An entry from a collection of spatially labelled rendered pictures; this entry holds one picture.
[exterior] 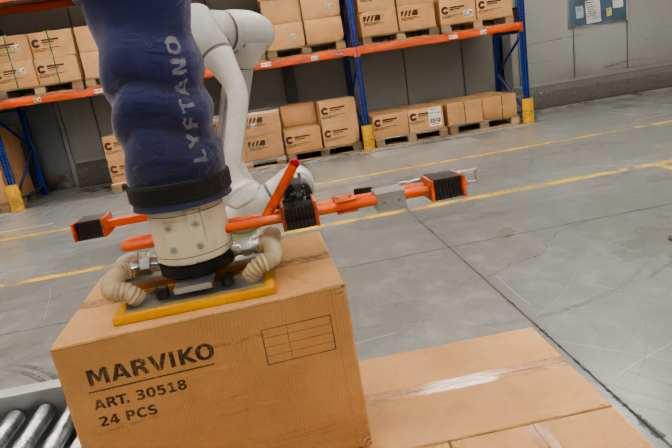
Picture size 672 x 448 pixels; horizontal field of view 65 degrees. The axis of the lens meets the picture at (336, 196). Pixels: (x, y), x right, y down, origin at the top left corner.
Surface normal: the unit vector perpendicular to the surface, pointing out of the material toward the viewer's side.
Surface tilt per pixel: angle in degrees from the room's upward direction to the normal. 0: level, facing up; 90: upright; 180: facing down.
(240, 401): 90
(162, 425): 90
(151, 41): 76
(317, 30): 91
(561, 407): 0
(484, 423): 0
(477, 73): 90
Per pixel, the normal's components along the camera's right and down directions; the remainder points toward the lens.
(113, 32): -0.22, 0.05
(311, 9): 0.12, 0.26
